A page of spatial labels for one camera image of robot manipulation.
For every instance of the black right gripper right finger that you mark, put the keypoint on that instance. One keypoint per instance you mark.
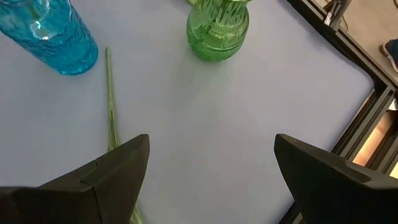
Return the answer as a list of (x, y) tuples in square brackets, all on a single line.
[(329, 193)]

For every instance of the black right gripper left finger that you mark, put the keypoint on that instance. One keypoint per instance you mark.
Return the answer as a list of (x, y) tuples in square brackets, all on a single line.
[(102, 186)]

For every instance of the green flower stem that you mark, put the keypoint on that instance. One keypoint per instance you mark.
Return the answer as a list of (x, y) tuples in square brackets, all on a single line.
[(111, 99)]

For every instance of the purple flower bunch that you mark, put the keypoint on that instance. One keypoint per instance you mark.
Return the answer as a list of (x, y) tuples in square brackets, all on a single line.
[(192, 2)]

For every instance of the blue glass vase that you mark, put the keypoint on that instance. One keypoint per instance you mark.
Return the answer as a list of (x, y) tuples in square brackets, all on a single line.
[(62, 46)]

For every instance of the green glass vase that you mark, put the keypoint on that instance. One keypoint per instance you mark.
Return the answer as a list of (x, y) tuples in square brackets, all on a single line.
[(217, 40)]

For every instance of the light wooden board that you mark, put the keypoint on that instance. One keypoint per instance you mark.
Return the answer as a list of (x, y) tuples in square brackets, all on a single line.
[(371, 141)]

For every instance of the person's shoe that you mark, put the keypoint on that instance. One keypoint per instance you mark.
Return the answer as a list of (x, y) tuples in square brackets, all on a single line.
[(391, 53)]

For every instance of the black table frame rail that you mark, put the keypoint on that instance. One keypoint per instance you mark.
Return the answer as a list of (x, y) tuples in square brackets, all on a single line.
[(342, 39)]

